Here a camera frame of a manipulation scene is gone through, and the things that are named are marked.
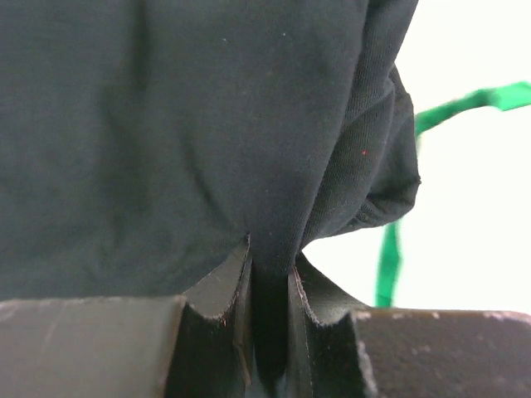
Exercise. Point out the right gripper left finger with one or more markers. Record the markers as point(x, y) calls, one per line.
point(197, 344)

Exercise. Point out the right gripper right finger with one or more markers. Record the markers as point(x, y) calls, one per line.
point(340, 347)

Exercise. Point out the black t shirt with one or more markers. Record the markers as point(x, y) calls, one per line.
point(141, 141)

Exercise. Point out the folded green t shirt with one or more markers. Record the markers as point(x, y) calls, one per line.
point(503, 98)

